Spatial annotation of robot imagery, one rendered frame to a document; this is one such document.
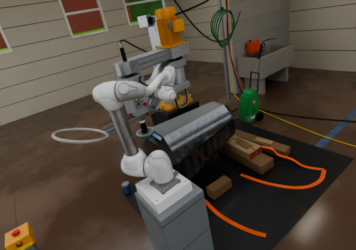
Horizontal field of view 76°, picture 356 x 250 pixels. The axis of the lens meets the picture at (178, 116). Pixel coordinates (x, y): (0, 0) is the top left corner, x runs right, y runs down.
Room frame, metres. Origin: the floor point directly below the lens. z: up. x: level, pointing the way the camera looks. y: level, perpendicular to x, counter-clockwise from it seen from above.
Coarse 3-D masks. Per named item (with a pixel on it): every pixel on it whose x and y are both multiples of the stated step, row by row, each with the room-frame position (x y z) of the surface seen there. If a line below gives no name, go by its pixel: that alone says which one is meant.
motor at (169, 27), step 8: (168, 8) 2.67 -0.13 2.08; (160, 16) 2.70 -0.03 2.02; (168, 16) 2.68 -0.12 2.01; (176, 16) 2.75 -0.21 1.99; (160, 24) 2.71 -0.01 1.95; (168, 24) 2.63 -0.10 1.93; (176, 24) 2.63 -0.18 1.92; (160, 32) 2.71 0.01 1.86; (168, 32) 2.66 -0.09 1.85; (176, 32) 2.69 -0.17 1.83; (160, 40) 2.77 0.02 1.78; (168, 40) 2.66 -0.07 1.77; (176, 40) 2.68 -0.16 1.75
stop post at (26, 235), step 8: (24, 224) 1.04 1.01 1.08; (8, 232) 1.01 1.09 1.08; (24, 232) 0.98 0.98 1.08; (32, 232) 1.03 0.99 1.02; (8, 240) 0.94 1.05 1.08; (16, 240) 0.93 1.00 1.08; (24, 240) 0.95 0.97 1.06; (32, 240) 0.96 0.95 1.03; (8, 248) 0.91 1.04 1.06; (16, 248) 0.92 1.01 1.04; (24, 248) 0.93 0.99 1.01; (32, 248) 0.97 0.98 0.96
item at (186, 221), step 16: (192, 192) 1.32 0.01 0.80; (144, 208) 1.33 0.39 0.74; (176, 208) 1.20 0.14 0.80; (192, 208) 1.26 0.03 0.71; (160, 224) 1.13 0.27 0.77; (176, 224) 1.18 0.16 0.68; (192, 224) 1.24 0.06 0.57; (208, 224) 1.32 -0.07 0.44; (160, 240) 1.22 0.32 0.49; (176, 240) 1.16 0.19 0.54; (192, 240) 1.23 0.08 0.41; (208, 240) 1.31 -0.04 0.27
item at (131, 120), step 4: (148, 112) 2.35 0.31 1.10; (152, 112) 2.38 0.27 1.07; (128, 116) 2.31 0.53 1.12; (132, 116) 2.34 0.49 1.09; (140, 116) 2.28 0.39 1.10; (144, 116) 2.31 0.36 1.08; (128, 120) 2.19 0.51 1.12; (132, 120) 2.21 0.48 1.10; (136, 120) 2.24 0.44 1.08; (112, 124) 2.18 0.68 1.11; (104, 128) 2.12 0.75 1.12; (108, 128) 2.14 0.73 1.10; (112, 128) 2.06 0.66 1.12; (108, 132) 2.02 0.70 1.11; (112, 132) 2.05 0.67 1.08
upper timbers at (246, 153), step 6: (234, 138) 2.81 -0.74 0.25; (228, 144) 2.70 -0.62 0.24; (234, 144) 2.67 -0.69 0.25; (252, 144) 2.58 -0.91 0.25; (234, 150) 2.61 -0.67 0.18; (240, 150) 2.52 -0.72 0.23; (246, 150) 2.46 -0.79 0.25; (252, 150) 2.44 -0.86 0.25; (258, 150) 2.46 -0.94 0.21; (246, 156) 2.42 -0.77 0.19; (252, 156) 2.40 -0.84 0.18
